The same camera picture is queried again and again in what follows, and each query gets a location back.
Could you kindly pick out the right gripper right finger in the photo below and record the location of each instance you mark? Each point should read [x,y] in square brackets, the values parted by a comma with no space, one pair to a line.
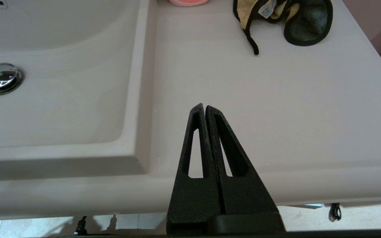
[246,198]

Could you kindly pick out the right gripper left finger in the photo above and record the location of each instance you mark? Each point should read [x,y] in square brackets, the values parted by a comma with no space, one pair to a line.
[193,201]

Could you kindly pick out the yellow cloth with black trim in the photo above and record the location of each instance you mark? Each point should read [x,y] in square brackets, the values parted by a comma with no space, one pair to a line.
[304,26]

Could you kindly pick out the white ceramic sink basin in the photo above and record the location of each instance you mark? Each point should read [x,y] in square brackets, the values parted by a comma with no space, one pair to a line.
[61,109]

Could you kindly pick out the pink soap pump bottle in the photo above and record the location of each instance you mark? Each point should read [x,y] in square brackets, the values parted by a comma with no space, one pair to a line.
[189,2]

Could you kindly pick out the chrome drain stopper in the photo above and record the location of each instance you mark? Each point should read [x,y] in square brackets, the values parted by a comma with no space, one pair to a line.
[0,77]

